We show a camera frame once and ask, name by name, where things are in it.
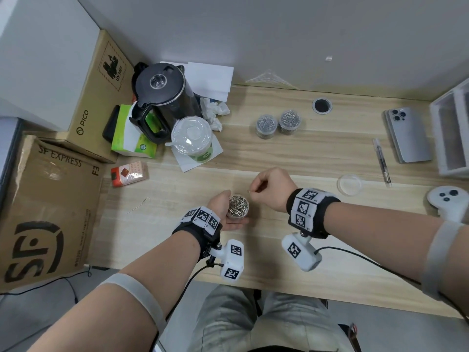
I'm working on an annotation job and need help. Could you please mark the person's left hand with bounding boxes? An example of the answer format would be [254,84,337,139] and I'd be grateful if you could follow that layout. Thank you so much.
[206,190,250,232]

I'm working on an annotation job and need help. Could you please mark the person's right hand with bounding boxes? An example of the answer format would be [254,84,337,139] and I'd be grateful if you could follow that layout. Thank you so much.
[249,167,298,213]

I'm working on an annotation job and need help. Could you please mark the clear jar of paper clips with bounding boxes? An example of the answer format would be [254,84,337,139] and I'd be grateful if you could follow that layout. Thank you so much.
[278,109,302,136]
[226,194,250,220]
[256,114,278,140]

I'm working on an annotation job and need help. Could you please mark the person's right forearm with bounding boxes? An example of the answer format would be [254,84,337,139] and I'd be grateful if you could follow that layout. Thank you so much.
[322,201,469,313]

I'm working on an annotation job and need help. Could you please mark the person's left forearm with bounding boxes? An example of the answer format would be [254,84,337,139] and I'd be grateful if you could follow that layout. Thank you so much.
[22,231,206,352]

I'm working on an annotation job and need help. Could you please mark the black left marker wristband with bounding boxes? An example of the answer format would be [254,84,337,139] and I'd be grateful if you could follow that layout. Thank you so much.
[171,206,223,261]

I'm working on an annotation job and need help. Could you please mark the black marker wristband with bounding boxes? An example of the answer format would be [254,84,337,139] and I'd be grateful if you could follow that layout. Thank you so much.
[171,206,223,261]
[287,188,341,240]

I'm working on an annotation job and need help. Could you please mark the white paper napkin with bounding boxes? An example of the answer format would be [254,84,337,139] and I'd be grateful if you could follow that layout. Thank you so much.
[171,132,224,174]

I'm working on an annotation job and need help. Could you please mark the black right marker wristband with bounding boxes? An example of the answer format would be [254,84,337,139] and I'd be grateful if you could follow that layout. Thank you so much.
[287,188,341,240]

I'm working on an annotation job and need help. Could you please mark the plastic cup with clear lid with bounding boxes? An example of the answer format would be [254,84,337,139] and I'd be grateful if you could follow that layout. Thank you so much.
[165,116,214,163]

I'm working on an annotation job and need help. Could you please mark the crumpled white tissue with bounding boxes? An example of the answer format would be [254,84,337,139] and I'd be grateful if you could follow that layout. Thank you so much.
[199,97,231,132]

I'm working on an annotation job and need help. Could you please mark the clear round jar lid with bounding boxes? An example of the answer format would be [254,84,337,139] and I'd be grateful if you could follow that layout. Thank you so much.
[337,174,363,197]

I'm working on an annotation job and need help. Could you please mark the person's grey trousers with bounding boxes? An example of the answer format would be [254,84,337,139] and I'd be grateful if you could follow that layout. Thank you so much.
[186,285,353,352]

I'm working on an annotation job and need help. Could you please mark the clear plastic bag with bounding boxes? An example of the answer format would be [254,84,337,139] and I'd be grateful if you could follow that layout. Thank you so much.
[244,68,299,90]

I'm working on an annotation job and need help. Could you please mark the white paper sheets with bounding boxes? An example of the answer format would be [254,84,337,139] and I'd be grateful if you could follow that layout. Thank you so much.
[160,61,235,103]

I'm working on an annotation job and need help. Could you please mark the red snack packet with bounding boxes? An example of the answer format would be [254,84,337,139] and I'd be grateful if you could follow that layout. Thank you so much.
[111,161,149,188]

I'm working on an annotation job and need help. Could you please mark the clear pen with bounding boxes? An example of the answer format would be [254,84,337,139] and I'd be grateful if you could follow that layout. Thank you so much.
[372,138,393,188]

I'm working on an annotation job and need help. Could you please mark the black electric kettle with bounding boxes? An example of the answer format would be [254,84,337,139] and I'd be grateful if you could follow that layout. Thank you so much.
[129,62,203,144]

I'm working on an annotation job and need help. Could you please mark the green tissue box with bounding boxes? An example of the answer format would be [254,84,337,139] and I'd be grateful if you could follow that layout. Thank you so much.
[111,104,158,158]

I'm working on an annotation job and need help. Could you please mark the silver smartphone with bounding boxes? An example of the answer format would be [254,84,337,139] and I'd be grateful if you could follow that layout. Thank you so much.
[383,106,433,165]

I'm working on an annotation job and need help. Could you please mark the black wallet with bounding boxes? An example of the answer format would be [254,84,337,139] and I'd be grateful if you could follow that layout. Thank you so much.
[102,105,122,143]

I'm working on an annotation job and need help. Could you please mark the flat brown cardboard box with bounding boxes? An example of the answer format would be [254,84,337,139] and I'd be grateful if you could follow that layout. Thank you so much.
[37,30,137,164]

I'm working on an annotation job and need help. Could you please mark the white desk organizer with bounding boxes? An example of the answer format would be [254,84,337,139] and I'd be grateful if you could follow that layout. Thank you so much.
[429,77,469,177]

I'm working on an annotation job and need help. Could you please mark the large brown cardboard box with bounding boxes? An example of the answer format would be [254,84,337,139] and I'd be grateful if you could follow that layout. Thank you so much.
[0,135,111,294]

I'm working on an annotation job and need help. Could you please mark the white handheld controller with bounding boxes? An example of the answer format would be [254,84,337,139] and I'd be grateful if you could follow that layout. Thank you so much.
[426,186,469,223]

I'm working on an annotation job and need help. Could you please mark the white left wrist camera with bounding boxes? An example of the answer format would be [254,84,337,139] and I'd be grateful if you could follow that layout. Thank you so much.
[206,239,245,281]

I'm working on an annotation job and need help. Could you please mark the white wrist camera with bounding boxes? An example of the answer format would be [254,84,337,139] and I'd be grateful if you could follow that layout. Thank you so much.
[206,239,245,281]
[281,232,323,272]

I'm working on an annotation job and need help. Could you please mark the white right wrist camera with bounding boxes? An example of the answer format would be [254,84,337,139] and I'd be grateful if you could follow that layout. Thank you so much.
[281,232,323,272]

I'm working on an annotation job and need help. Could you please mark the black left camera cable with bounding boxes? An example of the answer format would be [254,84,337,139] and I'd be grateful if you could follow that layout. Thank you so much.
[148,263,217,352]

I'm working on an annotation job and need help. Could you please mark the black camera cable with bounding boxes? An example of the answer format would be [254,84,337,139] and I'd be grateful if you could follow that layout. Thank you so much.
[316,247,469,324]
[148,263,217,352]

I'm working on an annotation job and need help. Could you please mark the bent wire paper clip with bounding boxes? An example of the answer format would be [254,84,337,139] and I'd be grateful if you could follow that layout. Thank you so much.
[127,197,152,216]

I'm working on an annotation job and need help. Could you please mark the desk cable grommet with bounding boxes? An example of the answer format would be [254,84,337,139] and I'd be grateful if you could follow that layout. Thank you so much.
[312,98,333,115]

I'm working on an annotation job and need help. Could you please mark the black right camera cable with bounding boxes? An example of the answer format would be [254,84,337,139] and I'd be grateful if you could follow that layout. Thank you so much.
[316,247,469,324]

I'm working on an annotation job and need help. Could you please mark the black floor cable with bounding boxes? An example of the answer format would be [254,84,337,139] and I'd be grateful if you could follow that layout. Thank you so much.
[0,265,93,305]

